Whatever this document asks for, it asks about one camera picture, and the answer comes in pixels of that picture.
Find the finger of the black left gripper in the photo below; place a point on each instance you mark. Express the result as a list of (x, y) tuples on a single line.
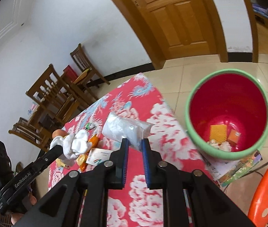
[(19, 185)]

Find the colourful booklet on floor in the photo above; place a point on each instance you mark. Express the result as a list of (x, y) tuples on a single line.
[(225, 172)]

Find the wooden dining table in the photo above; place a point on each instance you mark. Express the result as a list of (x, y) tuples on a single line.
[(39, 116)]

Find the white tissue wad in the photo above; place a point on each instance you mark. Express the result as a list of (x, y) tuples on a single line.
[(73, 146)]

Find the clear plastic bag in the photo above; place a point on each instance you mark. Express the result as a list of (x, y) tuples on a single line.
[(116, 128)]

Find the wooden door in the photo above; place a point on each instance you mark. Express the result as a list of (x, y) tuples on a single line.
[(170, 29)]

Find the red floral tablecloth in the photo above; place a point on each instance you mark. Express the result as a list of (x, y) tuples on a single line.
[(138, 99)]

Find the green white toy keychain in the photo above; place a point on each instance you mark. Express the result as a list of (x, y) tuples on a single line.
[(90, 126)]

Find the orange small box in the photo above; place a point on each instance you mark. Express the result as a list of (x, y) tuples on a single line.
[(234, 137)]

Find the low wooden chair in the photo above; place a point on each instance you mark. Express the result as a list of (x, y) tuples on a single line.
[(31, 134)]

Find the yellow foam net in bucket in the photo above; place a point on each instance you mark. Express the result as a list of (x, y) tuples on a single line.
[(218, 132)]

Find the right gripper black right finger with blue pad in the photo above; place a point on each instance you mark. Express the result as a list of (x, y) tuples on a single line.
[(161, 175)]

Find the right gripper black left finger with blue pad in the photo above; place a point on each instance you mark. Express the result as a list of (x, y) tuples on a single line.
[(108, 175)]

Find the crumpled white tissue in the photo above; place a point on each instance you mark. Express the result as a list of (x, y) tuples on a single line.
[(224, 146)]

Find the orange round fruit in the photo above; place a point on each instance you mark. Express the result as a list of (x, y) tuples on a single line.
[(59, 132)]

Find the white paper box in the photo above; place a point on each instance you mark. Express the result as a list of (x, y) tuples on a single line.
[(97, 156)]

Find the person's left hand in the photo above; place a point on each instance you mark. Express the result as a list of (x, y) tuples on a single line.
[(27, 203)]

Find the near wooden chair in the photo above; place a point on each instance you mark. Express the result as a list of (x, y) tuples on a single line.
[(57, 96)]

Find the far wooden chair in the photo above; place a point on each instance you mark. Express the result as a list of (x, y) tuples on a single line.
[(82, 61)]

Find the red bucket green rim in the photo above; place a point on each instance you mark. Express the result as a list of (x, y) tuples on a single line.
[(232, 97)]

